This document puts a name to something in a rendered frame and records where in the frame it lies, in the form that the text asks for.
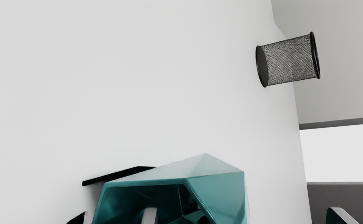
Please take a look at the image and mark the black mesh pen holder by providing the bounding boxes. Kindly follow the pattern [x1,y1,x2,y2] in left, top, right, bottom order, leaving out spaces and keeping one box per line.
[255,31,321,88]

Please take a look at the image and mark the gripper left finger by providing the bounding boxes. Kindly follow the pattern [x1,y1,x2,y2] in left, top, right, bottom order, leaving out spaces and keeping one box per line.
[141,207,158,224]

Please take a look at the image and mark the teal faceted mug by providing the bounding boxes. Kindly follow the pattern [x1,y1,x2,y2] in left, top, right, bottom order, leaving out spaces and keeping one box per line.
[88,153,251,224]

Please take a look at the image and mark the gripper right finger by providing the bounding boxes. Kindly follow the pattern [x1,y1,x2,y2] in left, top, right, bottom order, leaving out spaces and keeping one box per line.
[326,207,360,224]

